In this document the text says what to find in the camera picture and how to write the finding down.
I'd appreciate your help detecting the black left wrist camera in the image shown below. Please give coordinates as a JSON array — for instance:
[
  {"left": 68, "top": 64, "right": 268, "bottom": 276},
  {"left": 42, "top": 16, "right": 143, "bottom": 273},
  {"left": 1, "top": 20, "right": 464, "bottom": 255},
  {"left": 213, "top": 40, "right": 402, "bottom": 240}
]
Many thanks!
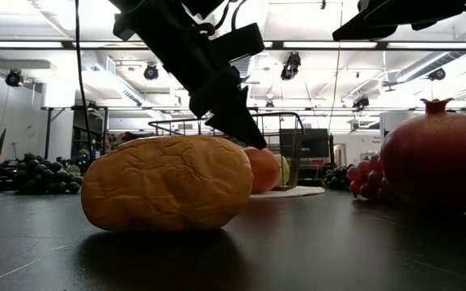
[{"left": 216, "top": 23, "right": 266, "bottom": 57}]

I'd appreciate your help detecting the red pomegranate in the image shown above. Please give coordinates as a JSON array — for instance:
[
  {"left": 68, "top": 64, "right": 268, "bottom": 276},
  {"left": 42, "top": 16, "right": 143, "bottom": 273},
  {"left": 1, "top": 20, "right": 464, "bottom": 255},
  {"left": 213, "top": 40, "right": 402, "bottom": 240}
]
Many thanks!
[{"left": 379, "top": 97, "right": 466, "bottom": 214}]

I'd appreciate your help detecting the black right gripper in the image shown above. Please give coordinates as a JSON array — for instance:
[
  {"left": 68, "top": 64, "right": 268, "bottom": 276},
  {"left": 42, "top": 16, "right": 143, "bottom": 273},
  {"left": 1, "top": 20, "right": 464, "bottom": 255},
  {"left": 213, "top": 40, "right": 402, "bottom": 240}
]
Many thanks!
[{"left": 332, "top": 0, "right": 466, "bottom": 42}]

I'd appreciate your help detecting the long ceiling light strip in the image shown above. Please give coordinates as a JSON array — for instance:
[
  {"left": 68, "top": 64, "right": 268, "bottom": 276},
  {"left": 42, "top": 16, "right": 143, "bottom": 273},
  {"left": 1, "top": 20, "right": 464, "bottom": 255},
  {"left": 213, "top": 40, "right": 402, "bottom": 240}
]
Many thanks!
[{"left": 0, "top": 39, "right": 466, "bottom": 51}]

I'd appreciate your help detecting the dark wall monitor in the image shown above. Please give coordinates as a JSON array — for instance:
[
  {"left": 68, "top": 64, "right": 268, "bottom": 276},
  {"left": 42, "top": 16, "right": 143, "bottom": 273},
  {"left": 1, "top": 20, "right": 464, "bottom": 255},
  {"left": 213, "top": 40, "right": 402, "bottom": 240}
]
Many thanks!
[{"left": 280, "top": 128, "right": 331, "bottom": 159}]

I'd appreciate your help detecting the black metal rack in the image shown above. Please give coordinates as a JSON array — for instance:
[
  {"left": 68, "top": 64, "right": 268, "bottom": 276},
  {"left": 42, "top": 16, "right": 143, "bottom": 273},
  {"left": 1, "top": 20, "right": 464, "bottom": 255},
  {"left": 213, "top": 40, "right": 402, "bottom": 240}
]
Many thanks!
[{"left": 40, "top": 105, "right": 109, "bottom": 162}]

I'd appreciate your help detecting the black ceiling spotlight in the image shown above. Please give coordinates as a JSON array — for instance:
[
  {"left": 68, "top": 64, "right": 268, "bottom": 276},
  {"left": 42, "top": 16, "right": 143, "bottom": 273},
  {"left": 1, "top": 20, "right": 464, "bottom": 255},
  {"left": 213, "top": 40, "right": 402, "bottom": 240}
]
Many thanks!
[
  {"left": 427, "top": 67, "right": 447, "bottom": 82},
  {"left": 142, "top": 64, "right": 159, "bottom": 81},
  {"left": 280, "top": 52, "right": 302, "bottom": 81},
  {"left": 5, "top": 69, "right": 23, "bottom": 88}
]

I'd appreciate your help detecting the metal wire basket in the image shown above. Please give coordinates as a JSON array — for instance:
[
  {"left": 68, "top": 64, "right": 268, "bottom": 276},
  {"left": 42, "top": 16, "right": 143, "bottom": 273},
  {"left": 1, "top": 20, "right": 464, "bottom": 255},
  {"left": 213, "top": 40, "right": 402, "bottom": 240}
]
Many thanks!
[{"left": 147, "top": 111, "right": 306, "bottom": 192}]

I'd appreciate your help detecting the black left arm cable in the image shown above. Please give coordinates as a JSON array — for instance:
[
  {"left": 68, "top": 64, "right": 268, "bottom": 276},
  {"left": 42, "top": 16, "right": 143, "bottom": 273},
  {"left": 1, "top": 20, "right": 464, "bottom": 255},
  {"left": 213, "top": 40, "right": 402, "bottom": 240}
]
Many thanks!
[{"left": 73, "top": 0, "right": 95, "bottom": 162}]

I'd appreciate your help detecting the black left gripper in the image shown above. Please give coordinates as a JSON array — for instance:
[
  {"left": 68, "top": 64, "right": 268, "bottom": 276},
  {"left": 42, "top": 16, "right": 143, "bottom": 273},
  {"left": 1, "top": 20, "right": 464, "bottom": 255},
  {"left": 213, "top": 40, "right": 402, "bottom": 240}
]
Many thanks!
[{"left": 113, "top": 7, "right": 267, "bottom": 150}]

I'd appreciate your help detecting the orange fruit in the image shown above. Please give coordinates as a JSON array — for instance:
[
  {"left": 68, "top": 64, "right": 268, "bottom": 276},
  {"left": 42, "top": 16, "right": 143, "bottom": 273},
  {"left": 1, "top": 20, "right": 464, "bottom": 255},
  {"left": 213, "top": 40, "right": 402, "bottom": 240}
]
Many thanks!
[{"left": 243, "top": 145, "right": 282, "bottom": 195}]

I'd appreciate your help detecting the orange bread piece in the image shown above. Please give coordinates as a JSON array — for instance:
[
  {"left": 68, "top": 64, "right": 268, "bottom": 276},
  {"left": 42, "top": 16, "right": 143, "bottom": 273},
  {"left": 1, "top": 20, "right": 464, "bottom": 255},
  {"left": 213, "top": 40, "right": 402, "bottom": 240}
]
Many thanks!
[{"left": 80, "top": 134, "right": 255, "bottom": 233}]

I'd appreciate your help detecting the red grape bunch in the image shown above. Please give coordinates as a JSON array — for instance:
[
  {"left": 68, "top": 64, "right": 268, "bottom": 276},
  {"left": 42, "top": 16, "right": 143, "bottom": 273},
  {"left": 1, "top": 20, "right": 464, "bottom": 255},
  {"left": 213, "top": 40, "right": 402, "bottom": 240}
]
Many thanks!
[{"left": 345, "top": 154, "right": 392, "bottom": 201}]

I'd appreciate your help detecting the black grape bunch green stem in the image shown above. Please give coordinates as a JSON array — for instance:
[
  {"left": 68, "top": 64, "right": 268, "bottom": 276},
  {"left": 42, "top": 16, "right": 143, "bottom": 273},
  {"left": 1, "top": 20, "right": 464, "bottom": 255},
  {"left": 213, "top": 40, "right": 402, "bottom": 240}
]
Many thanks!
[{"left": 324, "top": 164, "right": 352, "bottom": 191}]

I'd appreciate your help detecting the white round plate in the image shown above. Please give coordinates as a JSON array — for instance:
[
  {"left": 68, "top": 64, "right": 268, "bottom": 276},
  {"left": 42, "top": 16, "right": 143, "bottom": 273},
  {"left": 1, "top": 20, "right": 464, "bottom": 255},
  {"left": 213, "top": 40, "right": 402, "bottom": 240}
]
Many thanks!
[{"left": 248, "top": 185, "right": 326, "bottom": 200}]

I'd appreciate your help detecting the green apple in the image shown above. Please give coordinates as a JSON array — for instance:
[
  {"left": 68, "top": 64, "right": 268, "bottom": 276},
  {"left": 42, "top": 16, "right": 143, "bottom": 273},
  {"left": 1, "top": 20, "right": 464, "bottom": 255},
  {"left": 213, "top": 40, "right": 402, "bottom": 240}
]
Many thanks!
[{"left": 273, "top": 154, "right": 291, "bottom": 188}]

